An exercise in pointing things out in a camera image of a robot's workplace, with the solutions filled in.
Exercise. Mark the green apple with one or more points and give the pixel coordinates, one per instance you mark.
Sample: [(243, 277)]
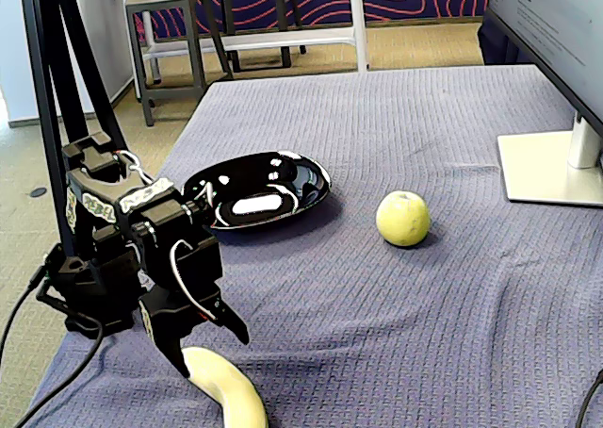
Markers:
[(402, 218)]

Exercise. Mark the blue textured table cloth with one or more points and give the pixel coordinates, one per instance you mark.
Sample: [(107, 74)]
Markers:
[(377, 305)]

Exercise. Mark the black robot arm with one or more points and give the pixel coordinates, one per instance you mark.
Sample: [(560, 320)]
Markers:
[(179, 230)]

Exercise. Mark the black chair frame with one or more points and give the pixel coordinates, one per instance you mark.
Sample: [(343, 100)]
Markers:
[(226, 4)]

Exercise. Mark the black tripod stand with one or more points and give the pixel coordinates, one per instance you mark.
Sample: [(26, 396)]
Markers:
[(42, 93)]

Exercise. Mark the black round floor socket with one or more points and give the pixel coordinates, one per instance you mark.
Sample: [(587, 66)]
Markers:
[(38, 192)]

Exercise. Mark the black glossy bowl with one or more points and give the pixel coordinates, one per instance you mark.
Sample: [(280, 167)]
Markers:
[(254, 178)]

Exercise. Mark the monitor with silver stand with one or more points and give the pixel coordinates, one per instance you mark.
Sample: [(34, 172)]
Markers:
[(542, 22)]

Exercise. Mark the white table frame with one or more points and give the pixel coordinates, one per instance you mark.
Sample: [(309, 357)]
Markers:
[(358, 22)]

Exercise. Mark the yellow banana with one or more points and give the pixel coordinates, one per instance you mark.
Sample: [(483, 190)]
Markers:
[(231, 390)]

